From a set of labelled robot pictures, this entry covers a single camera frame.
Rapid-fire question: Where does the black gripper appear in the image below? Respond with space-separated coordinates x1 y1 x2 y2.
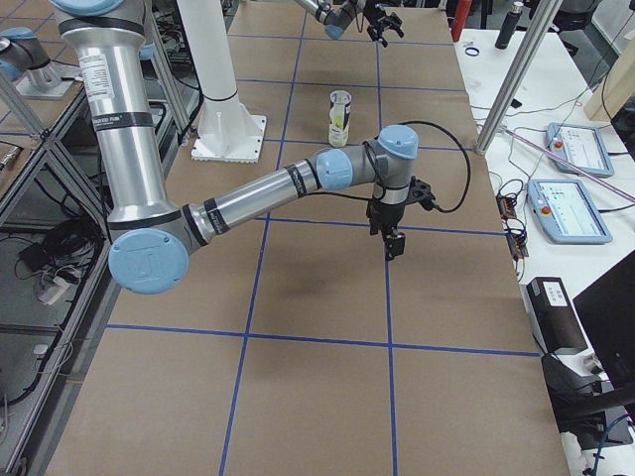
366 198 406 261
362 0 404 48

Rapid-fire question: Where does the clear tennis ball can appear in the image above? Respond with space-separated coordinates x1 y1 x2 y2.
328 89 352 148

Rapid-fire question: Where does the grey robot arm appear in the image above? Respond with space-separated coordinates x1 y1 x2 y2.
295 0 405 48
54 1 419 295

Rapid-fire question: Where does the black water bottle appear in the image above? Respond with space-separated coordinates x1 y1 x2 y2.
494 1 524 50

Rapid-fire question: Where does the black box with label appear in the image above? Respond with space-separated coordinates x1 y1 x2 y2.
526 277 588 355

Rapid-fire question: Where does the near blue teach pendant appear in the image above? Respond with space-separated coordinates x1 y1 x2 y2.
527 179 613 245

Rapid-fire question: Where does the blue teach pendant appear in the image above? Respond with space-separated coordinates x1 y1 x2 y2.
546 123 614 179
527 179 613 245

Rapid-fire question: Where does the metal reacher grabber stick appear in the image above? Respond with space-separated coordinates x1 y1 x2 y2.
501 128 635 204

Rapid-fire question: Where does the far blue teach pendant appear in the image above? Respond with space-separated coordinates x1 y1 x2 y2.
546 123 614 179

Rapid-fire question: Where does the black monitor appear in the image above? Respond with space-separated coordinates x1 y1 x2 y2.
573 252 634 387

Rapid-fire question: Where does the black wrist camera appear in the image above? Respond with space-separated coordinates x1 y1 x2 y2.
404 177 437 211

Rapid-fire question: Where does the aluminium frame post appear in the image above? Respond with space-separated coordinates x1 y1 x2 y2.
475 0 563 156

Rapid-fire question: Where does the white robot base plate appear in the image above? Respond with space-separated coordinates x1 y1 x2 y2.
191 104 267 164

